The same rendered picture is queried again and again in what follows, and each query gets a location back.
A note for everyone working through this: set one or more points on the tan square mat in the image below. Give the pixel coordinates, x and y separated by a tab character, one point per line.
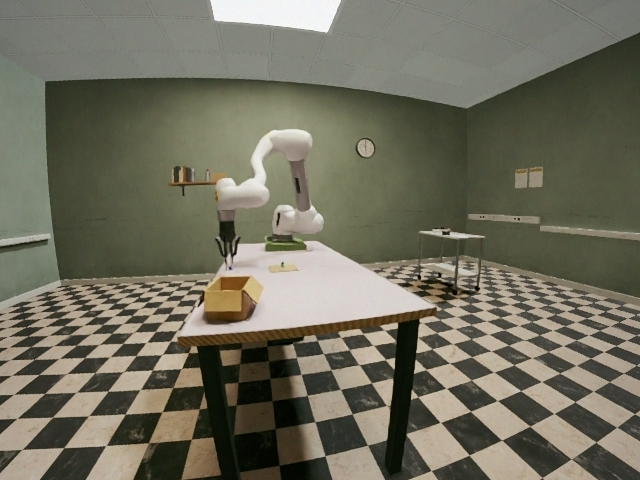
287	267

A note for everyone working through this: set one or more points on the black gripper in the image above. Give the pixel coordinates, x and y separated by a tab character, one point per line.
227	234

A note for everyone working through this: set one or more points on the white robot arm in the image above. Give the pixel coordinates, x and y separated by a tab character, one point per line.
252	193

